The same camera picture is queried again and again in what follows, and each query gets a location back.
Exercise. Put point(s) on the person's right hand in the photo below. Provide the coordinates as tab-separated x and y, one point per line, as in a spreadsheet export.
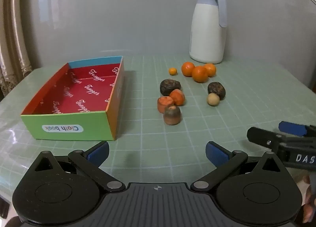
309	207

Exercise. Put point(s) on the green grid table mat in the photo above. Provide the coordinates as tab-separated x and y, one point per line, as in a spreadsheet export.
148	138

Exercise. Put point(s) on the small orange kumquat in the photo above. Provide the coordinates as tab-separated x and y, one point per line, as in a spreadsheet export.
172	71

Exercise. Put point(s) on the colourful cardboard box red inside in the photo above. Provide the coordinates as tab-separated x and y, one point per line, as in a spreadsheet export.
74	89

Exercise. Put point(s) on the dark brown wrinkled fruit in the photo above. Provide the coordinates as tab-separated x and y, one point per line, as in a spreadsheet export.
169	86
217	89

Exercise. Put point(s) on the brown carrot chunk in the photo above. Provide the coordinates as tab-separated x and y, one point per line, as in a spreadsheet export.
172	116

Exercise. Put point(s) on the orange tangerine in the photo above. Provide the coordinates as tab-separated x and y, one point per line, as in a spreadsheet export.
187	68
200	74
211	69

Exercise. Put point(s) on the small beige longan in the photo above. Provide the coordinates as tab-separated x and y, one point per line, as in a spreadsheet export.
213	99

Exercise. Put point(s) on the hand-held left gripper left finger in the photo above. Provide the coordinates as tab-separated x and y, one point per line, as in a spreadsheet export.
98	154

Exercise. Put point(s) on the white jug with blue lid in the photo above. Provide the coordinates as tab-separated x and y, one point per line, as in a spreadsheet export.
206	32

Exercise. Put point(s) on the beige curtain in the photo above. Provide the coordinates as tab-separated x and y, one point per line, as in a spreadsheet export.
12	44

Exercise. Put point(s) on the orange carrot chunk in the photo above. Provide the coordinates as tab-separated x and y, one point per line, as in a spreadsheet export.
164	103
178	96

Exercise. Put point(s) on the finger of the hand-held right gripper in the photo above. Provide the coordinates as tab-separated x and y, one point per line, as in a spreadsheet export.
259	135
292	128

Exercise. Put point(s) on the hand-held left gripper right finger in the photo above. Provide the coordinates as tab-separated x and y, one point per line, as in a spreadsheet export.
217	154

